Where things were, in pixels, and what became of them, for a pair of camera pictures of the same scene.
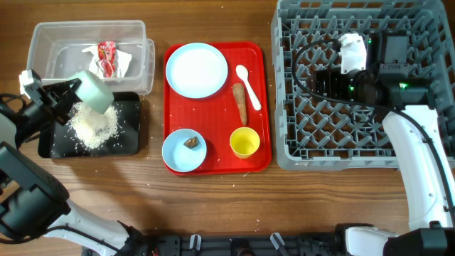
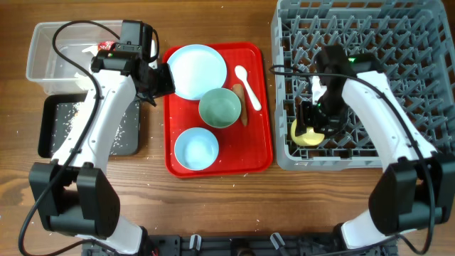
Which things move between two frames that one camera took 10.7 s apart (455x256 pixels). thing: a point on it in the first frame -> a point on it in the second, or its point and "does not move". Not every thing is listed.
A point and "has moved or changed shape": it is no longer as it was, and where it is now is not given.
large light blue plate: x=196 y=70 does not move
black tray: x=55 y=140 does not move
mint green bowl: x=93 y=92 has moved or changed shape
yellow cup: x=244 y=141 -> x=310 y=138
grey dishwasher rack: x=313 y=133 does not move
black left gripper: x=54 y=108 -> x=168 y=85
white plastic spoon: x=242 y=72 does not move
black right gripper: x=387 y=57 -> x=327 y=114
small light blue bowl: x=180 y=157 has moved or changed shape
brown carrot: x=239 y=92 does not move
